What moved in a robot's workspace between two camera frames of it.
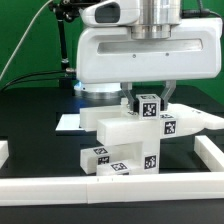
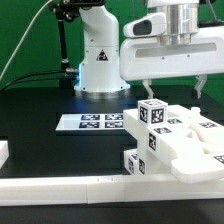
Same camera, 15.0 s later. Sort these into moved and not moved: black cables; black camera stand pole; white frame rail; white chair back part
Moved: white chair back part
Not moved: black cables; white frame rail; black camera stand pole
